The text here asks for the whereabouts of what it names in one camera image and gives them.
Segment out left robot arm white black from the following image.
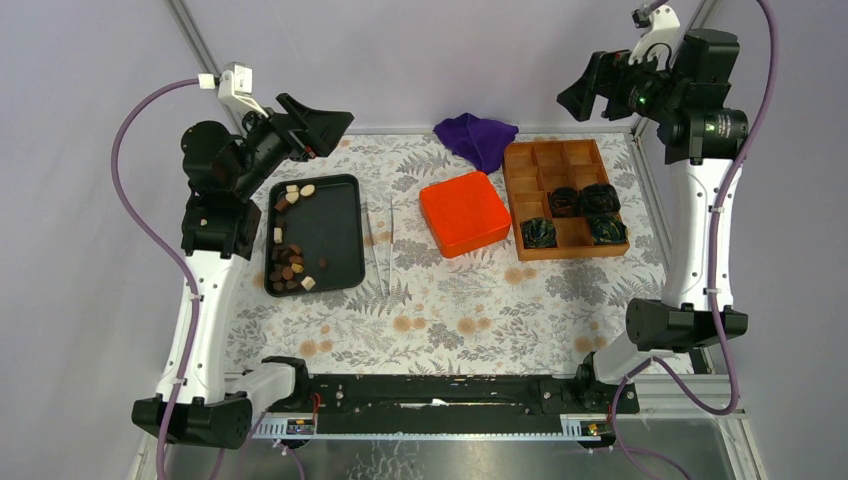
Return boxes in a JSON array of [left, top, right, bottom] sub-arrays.
[[131, 93, 354, 450]]

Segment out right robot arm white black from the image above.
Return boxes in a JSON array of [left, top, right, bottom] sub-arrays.
[[557, 29, 749, 412]]

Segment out white handled metal tongs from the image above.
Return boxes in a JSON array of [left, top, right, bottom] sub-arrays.
[[363, 198, 395, 297]]

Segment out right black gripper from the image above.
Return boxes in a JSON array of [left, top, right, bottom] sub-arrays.
[[555, 43, 682, 123]]

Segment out purple cloth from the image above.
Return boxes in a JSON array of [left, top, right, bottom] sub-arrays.
[[433, 113, 519, 174]]

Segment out dark rolled tie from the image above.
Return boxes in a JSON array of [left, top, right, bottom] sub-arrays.
[[587, 215, 628, 246], [579, 183, 621, 217], [519, 217, 557, 249], [548, 187, 580, 218]]

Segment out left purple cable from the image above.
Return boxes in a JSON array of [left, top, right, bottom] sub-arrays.
[[109, 77, 220, 480]]

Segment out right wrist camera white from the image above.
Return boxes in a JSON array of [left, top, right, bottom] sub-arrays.
[[628, 2, 680, 65]]

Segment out floral patterned table mat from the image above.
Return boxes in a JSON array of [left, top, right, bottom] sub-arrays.
[[223, 133, 665, 375]]

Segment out black plastic tray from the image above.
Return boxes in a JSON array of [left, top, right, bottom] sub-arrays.
[[264, 174, 365, 298]]

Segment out wooden compartment organizer box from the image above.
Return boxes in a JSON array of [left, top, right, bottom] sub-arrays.
[[502, 140, 629, 262]]

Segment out dark rolled tie left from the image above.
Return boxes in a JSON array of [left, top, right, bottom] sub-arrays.
[[519, 217, 557, 249]]

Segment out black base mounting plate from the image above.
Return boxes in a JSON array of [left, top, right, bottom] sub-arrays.
[[259, 374, 640, 441]]

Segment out dark rolled tie back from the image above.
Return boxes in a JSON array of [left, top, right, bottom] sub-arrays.
[[579, 183, 621, 217]]

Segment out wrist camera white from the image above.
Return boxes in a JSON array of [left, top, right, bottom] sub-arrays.
[[196, 62, 269, 118], [628, 2, 680, 65]]

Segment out orange box lid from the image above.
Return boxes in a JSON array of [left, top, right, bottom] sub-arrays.
[[419, 171, 512, 259]]

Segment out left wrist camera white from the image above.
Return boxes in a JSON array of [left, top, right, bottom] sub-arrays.
[[196, 62, 269, 118]]

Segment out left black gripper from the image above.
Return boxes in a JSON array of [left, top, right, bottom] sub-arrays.
[[227, 92, 350, 199]]

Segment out dark rolled tie middle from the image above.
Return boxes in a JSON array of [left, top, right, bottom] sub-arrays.
[[548, 187, 580, 218]]

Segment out tan cube chocolate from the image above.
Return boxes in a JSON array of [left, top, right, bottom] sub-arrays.
[[301, 276, 316, 291]]

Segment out dark rolled tie right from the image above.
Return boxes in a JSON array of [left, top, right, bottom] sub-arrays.
[[587, 215, 628, 246]]

